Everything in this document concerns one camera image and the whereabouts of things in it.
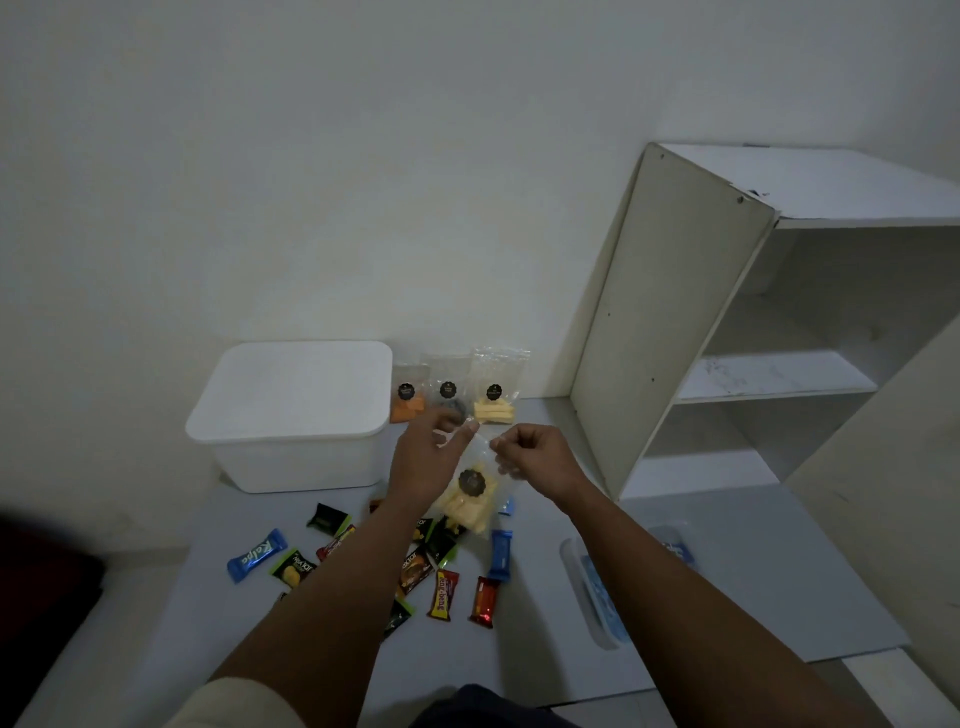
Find person's right forearm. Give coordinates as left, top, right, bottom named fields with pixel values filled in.
left=566, top=483, right=875, bottom=728

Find clear bag of orange snacks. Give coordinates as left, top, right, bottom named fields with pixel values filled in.
left=389, top=359, right=430, bottom=425

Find cluster of dark candy packets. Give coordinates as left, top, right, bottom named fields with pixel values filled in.
left=269, top=502, right=468, bottom=640

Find red yellow candy bar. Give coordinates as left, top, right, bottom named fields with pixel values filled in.
left=315, top=523, right=358, bottom=564
left=426, top=568, right=461, bottom=624

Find person's left hand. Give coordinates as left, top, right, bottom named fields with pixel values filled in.
left=386, top=408, right=481, bottom=511

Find white lidded storage box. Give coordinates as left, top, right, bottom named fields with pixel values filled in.
left=185, top=341, right=395, bottom=495

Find white low block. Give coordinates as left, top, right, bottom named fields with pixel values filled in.
left=843, top=648, right=960, bottom=728

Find long blue candy bar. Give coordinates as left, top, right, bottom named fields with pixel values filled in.
left=487, top=529, right=515, bottom=585

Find person's right hand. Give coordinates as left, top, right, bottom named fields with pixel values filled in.
left=488, top=423, right=594, bottom=511

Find white shelf cabinet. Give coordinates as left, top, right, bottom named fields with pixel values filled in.
left=569, top=142, right=960, bottom=502

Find person's black shorts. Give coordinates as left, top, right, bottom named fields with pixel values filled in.
left=410, top=683, right=583, bottom=728

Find dark red blanket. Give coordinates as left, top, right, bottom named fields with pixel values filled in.
left=0, top=517, right=106, bottom=721

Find blue twist-end candy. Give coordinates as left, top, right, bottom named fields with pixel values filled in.
left=226, top=528, right=289, bottom=585

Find person's left forearm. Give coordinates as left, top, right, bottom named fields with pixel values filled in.
left=209, top=494, right=436, bottom=728

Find bag of yellow sticks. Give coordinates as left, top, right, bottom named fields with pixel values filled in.
left=434, top=427, right=519, bottom=535
left=468, top=344, right=532, bottom=427

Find person's white shirt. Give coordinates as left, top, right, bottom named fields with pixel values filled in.
left=164, top=677, right=309, bottom=728

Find clear bag of dark snacks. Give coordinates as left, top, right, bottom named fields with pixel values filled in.
left=423, top=352, right=474, bottom=421

